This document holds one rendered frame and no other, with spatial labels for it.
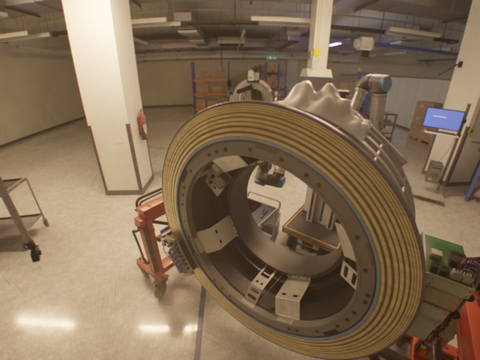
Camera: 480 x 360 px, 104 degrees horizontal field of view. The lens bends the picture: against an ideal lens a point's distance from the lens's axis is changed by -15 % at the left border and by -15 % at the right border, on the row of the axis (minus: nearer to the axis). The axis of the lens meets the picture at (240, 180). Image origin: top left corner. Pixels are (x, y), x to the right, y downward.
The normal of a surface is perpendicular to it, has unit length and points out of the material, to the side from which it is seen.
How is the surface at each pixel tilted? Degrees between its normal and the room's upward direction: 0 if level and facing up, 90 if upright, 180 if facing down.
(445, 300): 90
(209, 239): 76
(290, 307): 61
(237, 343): 0
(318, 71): 90
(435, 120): 90
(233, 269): 29
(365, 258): 90
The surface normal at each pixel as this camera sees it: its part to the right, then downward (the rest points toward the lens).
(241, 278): 0.29, -0.74
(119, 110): 0.05, 0.44
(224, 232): 0.70, -0.16
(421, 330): -0.60, 0.35
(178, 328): 0.00, -0.90
